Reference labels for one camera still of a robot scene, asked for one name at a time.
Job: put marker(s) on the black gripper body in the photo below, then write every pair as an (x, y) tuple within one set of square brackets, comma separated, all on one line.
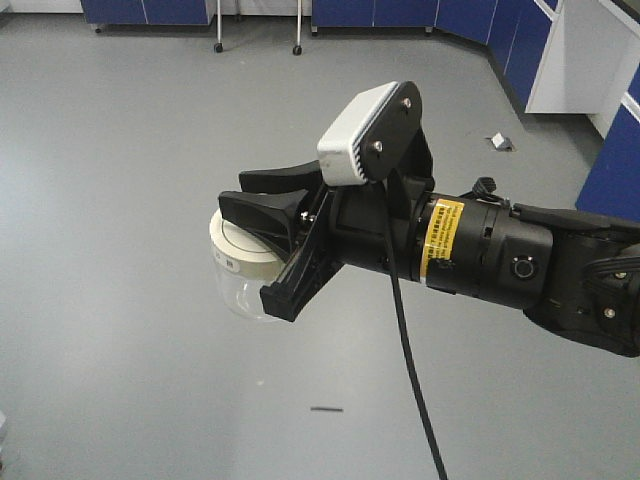
[(374, 227)]

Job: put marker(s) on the white cabinet side panel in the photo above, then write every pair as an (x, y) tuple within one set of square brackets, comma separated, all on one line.
[(590, 58)]

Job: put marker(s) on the small white floor outlet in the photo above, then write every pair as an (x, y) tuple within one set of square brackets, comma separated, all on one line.
[(501, 142)]

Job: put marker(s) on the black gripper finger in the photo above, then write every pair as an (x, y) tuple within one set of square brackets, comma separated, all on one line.
[(272, 218), (305, 176)]

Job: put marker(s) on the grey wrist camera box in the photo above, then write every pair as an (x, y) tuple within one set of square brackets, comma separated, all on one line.
[(371, 135)]

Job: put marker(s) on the metal cart legs with casters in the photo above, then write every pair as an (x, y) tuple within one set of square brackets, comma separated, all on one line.
[(248, 29)]

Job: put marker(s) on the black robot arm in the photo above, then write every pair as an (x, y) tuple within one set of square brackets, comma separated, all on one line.
[(572, 273)]

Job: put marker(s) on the glass jar with white lid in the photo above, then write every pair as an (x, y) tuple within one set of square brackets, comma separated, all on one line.
[(243, 265)]

